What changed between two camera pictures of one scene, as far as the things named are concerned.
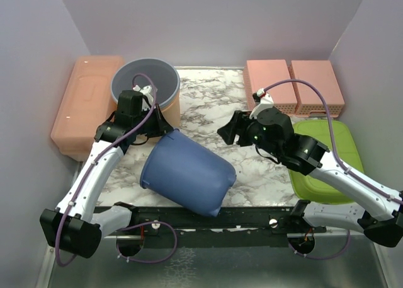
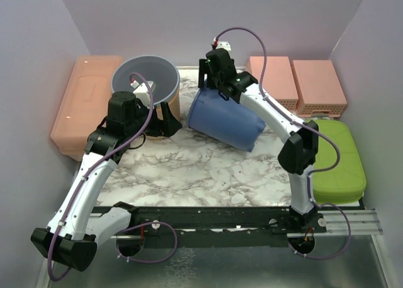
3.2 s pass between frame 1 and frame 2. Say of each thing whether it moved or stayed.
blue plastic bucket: moved
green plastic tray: stayed
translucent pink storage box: stayed
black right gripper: moved
